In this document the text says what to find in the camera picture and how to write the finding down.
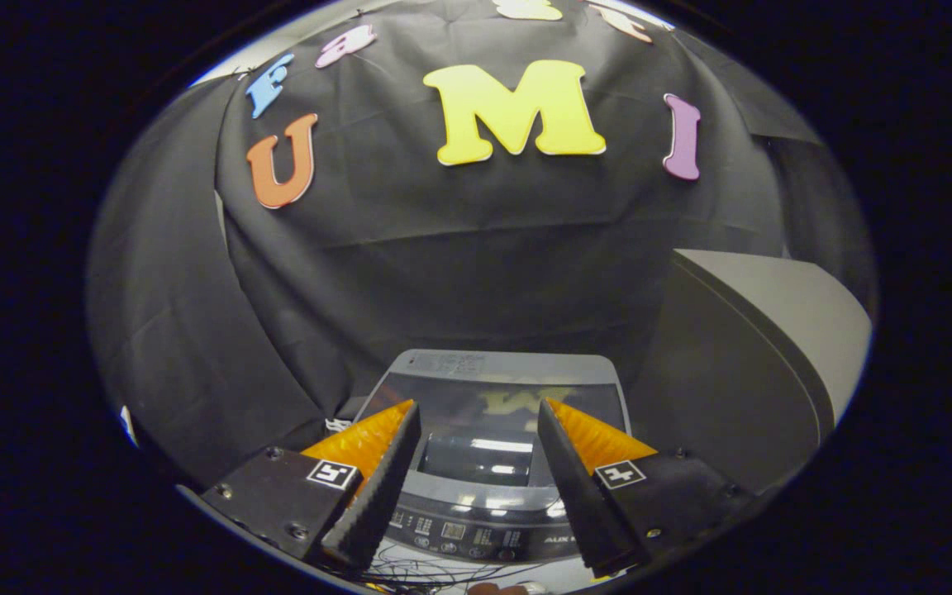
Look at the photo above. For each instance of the grey cabinet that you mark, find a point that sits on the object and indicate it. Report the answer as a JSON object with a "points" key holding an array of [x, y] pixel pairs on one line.
{"points": [[757, 372]]}

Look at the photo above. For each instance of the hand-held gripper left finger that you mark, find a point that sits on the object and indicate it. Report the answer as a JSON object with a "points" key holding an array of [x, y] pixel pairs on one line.
{"points": [[377, 496]]}

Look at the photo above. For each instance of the dark grey washing machine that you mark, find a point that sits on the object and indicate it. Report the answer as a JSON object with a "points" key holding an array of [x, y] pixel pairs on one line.
{"points": [[476, 529]]}

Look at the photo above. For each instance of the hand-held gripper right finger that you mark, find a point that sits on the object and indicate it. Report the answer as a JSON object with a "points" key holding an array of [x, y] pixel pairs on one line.
{"points": [[579, 496]]}

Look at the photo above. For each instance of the white and blue object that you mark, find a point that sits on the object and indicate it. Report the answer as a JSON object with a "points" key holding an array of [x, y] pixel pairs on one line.
{"points": [[129, 426]]}

